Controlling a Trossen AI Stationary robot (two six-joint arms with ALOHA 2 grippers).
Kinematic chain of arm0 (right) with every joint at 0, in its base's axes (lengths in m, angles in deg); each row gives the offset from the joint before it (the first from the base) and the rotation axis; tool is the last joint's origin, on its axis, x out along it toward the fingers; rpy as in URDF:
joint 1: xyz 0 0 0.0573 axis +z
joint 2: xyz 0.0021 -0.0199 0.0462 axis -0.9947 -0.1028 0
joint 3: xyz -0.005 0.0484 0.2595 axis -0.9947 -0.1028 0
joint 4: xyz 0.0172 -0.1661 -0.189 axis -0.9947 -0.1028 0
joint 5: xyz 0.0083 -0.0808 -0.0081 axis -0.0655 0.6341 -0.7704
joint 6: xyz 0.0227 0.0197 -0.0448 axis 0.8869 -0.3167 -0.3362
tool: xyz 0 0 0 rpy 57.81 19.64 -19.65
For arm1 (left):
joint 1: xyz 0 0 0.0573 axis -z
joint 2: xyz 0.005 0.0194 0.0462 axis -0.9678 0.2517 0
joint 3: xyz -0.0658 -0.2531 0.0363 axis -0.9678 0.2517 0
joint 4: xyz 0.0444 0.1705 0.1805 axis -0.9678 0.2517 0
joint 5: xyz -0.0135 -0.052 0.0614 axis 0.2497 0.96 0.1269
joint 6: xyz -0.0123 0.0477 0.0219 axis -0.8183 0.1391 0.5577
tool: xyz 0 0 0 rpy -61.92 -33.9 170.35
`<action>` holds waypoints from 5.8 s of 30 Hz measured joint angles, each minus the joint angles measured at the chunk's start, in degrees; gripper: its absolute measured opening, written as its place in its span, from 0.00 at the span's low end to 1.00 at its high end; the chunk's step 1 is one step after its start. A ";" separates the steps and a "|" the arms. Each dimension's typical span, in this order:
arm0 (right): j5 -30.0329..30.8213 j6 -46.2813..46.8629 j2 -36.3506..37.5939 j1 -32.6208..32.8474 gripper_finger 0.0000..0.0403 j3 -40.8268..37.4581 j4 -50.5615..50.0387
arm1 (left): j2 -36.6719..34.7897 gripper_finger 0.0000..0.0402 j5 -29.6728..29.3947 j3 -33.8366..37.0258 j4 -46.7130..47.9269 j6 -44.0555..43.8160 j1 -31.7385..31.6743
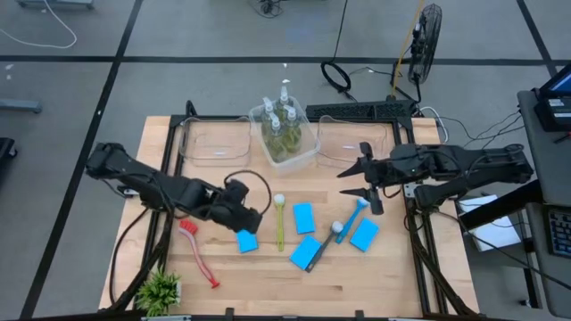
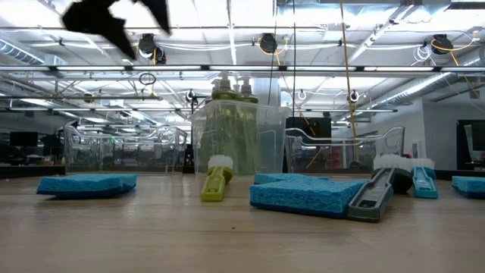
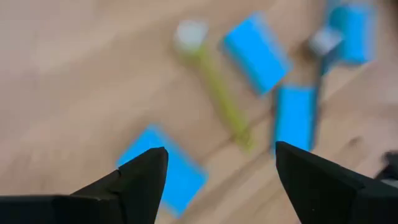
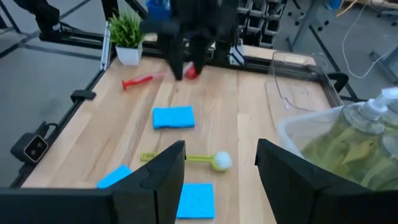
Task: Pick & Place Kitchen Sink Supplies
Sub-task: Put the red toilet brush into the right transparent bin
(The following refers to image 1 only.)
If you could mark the blue rectangular sponge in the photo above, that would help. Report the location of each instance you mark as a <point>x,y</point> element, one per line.
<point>304,218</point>
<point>365,235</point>
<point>304,252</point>
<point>247,243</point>

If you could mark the black slotted base plate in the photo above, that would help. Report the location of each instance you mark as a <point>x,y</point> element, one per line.
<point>357,109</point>

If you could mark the yellow-green dish brush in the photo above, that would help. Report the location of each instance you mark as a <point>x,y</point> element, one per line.
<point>279,227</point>

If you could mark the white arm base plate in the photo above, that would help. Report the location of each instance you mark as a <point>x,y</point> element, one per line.
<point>128,191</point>
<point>412,191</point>

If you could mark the shallow clear plastic tray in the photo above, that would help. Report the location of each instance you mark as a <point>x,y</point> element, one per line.
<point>214,142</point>
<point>348,138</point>

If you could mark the blue dish brush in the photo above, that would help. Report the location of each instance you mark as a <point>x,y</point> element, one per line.
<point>350,223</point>

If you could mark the black laptop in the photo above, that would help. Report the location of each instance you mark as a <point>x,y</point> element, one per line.
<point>555,102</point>

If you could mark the black table frame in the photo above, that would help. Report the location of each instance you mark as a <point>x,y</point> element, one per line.
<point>175,147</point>

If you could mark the black floor fan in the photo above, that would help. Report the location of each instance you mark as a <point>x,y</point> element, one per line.
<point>426,40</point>

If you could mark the white board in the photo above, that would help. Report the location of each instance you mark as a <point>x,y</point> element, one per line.
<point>490,227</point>

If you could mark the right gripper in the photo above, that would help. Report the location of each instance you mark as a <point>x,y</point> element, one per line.
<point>383,171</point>

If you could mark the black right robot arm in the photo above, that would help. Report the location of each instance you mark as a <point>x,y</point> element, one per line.
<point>468,165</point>

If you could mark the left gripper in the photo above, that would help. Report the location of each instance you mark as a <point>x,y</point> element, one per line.
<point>232,209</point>

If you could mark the deep clear plastic bin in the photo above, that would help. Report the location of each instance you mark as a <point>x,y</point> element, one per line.
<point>308,151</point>

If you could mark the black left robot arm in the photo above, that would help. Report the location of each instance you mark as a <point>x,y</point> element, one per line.
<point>147,183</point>

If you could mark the green plant in white pot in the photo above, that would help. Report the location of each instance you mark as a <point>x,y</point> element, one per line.
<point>158,292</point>

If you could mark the grey desk foot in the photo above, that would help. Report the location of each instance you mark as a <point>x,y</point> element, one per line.
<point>20,106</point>

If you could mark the black keyboard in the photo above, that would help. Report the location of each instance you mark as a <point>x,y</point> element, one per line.
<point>560,232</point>

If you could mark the clear yellow soap pump bottle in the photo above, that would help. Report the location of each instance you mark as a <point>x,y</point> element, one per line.
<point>283,96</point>
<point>275,134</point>
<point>292,122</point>
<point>267,109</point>

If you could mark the grey side desk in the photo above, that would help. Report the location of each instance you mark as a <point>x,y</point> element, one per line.
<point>535,156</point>

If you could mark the grey dish brush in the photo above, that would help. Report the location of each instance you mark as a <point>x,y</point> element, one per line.
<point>328,243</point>

